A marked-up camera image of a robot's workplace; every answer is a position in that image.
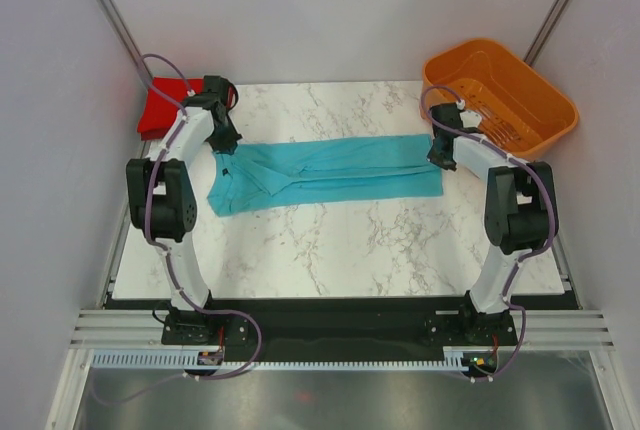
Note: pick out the white slotted cable duct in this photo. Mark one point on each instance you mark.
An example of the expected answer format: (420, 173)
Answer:
(194, 360)

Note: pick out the aluminium frame post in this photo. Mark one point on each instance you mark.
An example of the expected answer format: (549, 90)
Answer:
(117, 23)
(546, 29)

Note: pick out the dark red folded t shirt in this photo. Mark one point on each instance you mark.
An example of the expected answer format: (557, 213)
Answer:
(153, 134)

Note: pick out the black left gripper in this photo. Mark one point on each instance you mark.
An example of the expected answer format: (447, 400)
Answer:
(229, 144)

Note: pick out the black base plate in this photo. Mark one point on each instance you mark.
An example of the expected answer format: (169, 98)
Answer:
(340, 329)

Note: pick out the turquoise t shirt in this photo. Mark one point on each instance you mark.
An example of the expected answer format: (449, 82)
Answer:
(264, 176)

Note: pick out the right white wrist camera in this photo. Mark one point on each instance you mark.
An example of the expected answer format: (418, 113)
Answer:
(471, 120)

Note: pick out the right aluminium frame post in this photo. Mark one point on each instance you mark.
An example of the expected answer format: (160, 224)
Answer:
(546, 29)

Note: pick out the left aluminium frame post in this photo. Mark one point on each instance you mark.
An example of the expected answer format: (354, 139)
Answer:
(117, 23)

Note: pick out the orange plastic tub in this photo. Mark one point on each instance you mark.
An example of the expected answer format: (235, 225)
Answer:
(521, 111)

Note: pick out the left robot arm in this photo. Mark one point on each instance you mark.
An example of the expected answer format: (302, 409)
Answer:
(162, 202)

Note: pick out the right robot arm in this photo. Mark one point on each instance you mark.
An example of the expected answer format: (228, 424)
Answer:
(520, 213)

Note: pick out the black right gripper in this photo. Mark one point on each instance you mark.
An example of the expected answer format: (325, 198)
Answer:
(436, 159)

